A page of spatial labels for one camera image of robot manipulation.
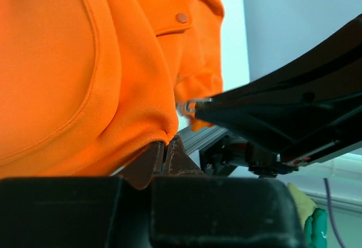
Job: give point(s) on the orange jacket pink lining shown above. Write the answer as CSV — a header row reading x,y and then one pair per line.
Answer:
x,y
86,84

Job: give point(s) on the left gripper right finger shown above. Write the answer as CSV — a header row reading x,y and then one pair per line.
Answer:
x,y
189,209

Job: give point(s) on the aluminium table edge rail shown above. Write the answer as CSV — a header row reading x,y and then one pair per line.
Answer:
x,y
201,139

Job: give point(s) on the yellow green cloth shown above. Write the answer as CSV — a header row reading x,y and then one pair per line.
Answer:
x,y
313,219

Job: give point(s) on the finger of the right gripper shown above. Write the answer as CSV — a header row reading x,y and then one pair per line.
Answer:
x,y
305,112

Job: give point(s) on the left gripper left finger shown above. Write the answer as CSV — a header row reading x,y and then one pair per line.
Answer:
x,y
103,211

